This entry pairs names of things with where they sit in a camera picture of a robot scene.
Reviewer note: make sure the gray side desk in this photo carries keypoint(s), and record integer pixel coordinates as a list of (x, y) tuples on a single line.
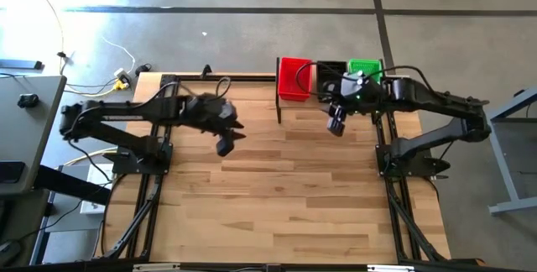
[(25, 137)]

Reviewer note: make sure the gray metal stand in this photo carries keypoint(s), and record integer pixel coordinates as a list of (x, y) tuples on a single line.
[(509, 188)]

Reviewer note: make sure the black aluminium table frame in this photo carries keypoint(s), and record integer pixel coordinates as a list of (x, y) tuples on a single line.
[(251, 78)]

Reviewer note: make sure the white power strip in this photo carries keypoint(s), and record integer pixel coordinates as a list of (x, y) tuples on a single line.
[(121, 74)]

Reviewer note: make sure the gray floor mat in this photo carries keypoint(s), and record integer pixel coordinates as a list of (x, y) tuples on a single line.
[(71, 221)]

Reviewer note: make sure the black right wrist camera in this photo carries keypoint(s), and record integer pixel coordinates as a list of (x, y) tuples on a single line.
[(335, 126)]

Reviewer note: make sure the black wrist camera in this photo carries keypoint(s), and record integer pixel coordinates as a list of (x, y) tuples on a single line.
[(225, 145), (335, 126)]

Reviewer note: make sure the dark computer mouse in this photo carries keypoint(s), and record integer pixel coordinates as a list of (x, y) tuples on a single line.
[(9, 253)]

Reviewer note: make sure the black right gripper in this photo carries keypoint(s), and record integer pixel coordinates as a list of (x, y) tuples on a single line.
[(360, 91)]

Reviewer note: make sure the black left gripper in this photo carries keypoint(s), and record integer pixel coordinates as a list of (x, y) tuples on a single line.
[(216, 114)]

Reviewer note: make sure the black flat phone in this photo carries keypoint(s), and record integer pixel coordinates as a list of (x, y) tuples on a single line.
[(10, 172)]

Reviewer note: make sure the black power adapter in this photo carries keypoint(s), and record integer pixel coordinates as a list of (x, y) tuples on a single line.
[(142, 69)]

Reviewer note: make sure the white flat box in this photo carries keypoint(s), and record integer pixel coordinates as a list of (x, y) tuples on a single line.
[(98, 175)]

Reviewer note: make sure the small black clamp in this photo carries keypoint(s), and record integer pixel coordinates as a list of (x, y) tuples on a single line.
[(206, 70)]

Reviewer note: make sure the gray flat bar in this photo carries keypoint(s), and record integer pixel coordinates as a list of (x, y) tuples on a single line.
[(21, 64)]

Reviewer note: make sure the small black desk device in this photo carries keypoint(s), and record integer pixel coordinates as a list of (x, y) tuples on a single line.
[(28, 100)]

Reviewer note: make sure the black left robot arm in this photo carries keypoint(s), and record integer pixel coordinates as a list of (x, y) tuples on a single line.
[(126, 114)]

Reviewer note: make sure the yellow plug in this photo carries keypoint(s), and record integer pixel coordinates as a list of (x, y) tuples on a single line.
[(121, 85)]

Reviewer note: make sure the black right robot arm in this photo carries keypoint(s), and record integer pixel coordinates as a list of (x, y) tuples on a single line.
[(436, 100)]

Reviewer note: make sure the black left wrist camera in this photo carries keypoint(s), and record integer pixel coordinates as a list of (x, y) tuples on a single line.
[(225, 145)]

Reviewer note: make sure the black plastic basket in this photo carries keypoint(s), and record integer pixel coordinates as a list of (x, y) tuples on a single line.
[(329, 70)]

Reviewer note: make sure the silver aluminium bracket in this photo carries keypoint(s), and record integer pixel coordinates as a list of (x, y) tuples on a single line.
[(390, 268), (155, 267)]

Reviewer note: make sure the black desk leg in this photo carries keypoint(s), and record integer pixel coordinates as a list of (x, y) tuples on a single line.
[(71, 184)]

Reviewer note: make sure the red plastic basket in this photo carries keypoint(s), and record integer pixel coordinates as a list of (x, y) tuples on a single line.
[(291, 80)]

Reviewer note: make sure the green plastic basket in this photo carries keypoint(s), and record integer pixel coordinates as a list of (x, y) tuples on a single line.
[(365, 67)]

